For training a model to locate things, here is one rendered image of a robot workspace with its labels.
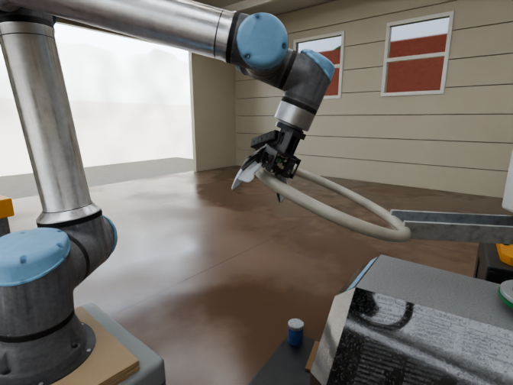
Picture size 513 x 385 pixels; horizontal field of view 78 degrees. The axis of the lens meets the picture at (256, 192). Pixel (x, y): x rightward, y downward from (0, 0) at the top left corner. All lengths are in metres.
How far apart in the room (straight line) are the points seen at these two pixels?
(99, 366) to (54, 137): 0.53
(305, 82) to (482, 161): 6.58
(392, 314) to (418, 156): 6.31
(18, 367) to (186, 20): 0.74
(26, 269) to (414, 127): 7.08
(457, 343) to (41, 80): 1.29
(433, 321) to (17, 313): 1.08
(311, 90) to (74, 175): 0.61
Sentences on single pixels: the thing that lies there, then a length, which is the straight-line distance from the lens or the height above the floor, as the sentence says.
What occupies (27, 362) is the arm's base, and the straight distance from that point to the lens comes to 0.85.
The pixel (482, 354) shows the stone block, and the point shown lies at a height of 0.77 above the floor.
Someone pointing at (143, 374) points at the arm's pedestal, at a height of 0.85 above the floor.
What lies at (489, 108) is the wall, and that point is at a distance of 7.18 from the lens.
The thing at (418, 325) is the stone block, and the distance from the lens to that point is 1.17.
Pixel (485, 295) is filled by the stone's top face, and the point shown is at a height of 0.83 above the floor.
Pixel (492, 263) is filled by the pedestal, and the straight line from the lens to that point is 1.90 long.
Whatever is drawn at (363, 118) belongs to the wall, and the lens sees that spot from 7.66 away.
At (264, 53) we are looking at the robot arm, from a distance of 0.60.
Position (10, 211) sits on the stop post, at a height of 1.02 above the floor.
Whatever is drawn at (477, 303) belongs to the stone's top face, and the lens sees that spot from 1.29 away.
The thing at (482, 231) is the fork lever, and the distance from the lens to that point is 1.06.
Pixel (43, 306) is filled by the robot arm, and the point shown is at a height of 1.04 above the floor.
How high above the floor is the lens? 1.41
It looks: 13 degrees down
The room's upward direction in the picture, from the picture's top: straight up
